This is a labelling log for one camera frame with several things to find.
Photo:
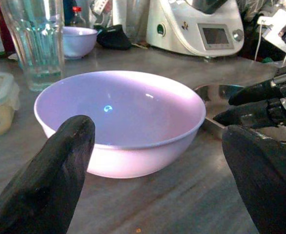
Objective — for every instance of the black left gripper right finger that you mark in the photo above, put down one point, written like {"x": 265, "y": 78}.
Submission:
{"x": 267, "y": 182}

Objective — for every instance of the white kitchen cooking machine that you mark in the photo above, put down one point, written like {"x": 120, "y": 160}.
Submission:
{"x": 194, "y": 26}

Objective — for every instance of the shiny steel tray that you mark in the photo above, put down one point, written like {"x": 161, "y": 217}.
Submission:
{"x": 213, "y": 95}

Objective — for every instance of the large white bowl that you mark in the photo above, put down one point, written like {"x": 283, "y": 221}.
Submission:
{"x": 138, "y": 117}

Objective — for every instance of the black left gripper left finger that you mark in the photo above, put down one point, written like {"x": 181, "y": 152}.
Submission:
{"x": 43, "y": 182}

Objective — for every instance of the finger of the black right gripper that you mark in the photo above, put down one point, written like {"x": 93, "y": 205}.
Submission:
{"x": 255, "y": 91}
{"x": 245, "y": 114}

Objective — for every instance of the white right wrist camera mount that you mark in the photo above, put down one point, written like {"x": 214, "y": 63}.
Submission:
{"x": 277, "y": 29}

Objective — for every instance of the dark red bottle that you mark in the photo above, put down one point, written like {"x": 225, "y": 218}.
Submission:
{"x": 5, "y": 24}

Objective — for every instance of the clear ribbed drinking glass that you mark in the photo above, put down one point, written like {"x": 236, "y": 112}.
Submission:
{"x": 39, "y": 48}

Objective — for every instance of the small white bowl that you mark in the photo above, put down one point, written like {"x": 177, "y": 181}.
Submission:
{"x": 78, "y": 41}

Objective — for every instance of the clear bottle with red cap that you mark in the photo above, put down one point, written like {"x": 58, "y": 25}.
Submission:
{"x": 78, "y": 17}

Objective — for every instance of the black fabric pouch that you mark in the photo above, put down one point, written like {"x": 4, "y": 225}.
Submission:
{"x": 113, "y": 37}

